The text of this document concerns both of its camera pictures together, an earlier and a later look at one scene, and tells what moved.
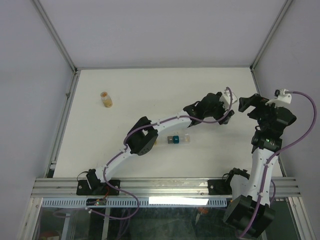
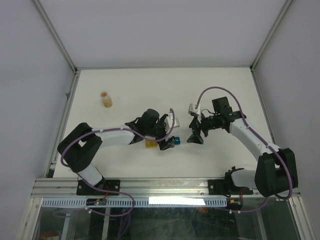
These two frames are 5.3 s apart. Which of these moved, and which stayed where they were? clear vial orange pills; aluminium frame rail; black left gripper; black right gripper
Moved: black left gripper; black right gripper
Stayed: clear vial orange pills; aluminium frame rail
